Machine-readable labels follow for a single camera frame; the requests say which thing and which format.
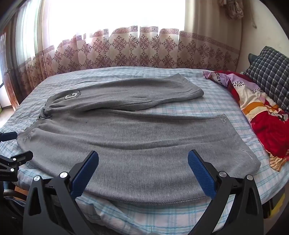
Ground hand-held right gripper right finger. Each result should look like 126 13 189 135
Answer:
188 149 264 235

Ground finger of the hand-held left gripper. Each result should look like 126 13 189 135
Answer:
0 131 18 143
0 150 34 181

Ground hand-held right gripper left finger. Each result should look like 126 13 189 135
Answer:
23 150 106 235

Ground grey sweat pants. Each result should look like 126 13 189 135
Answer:
17 73 262 206

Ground brown wooden door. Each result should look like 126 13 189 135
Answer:
0 32 21 111

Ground plaid bed sheet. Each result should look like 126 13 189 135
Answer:
0 67 289 234

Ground red colourful quilt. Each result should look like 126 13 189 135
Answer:
203 70 289 172

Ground dark plaid pillow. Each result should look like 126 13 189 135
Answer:
243 46 289 111

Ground patterned beige curtain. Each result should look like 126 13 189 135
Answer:
14 0 246 91

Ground hanging beige cloth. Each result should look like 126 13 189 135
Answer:
218 0 245 20

